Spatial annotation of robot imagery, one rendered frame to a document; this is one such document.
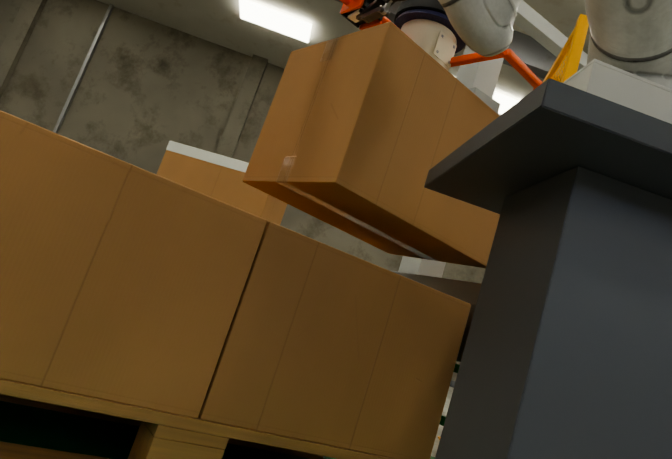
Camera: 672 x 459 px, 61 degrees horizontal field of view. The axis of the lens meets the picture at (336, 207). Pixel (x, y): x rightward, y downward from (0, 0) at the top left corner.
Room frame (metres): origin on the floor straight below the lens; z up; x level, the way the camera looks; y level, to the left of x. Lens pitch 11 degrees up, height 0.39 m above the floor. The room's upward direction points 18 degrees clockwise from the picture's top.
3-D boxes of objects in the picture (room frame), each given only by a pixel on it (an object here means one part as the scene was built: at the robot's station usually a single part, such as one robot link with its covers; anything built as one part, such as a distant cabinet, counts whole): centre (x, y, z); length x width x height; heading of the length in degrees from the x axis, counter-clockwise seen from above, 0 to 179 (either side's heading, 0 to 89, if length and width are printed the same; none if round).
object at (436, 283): (1.63, -0.36, 0.58); 0.70 x 0.03 x 0.06; 29
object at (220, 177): (3.01, 0.60, 0.82); 0.60 x 0.40 x 0.40; 80
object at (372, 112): (1.51, -0.10, 0.87); 0.60 x 0.40 x 0.40; 128
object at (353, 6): (1.38, 0.10, 1.20); 0.10 x 0.08 x 0.06; 38
